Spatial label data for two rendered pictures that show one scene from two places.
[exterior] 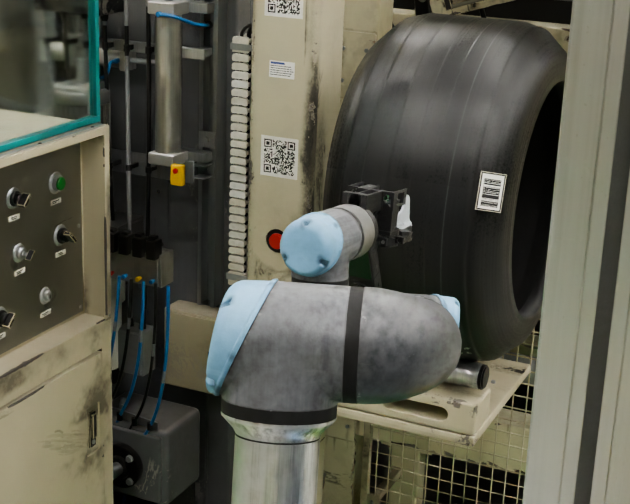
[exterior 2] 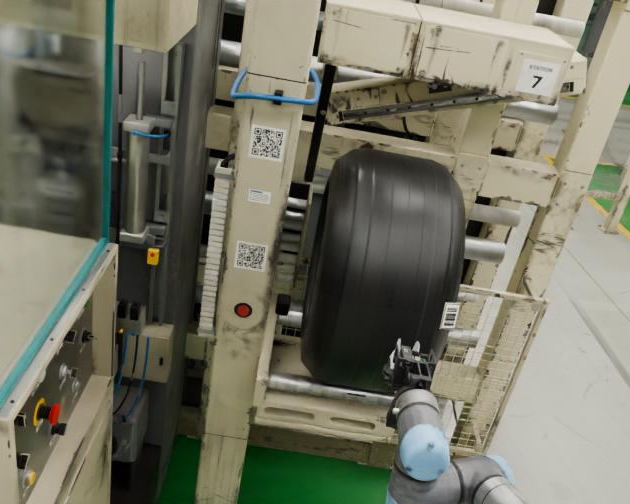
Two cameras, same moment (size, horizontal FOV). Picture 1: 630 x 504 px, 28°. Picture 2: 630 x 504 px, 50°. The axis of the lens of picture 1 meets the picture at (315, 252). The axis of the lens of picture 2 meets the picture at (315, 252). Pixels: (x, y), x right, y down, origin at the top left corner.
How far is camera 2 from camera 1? 1.12 m
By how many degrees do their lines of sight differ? 27
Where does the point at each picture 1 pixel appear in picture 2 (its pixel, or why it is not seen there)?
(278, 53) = (257, 184)
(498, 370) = not seen: hidden behind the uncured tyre
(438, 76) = (408, 227)
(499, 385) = not seen: hidden behind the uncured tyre
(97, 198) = (107, 298)
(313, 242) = (436, 460)
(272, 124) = (247, 233)
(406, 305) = not seen: outside the picture
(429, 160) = (409, 295)
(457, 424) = (381, 432)
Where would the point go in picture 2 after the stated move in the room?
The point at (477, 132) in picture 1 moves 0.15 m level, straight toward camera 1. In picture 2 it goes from (443, 274) to (474, 316)
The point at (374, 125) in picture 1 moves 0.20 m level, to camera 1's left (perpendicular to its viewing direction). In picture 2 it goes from (365, 267) to (276, 272)
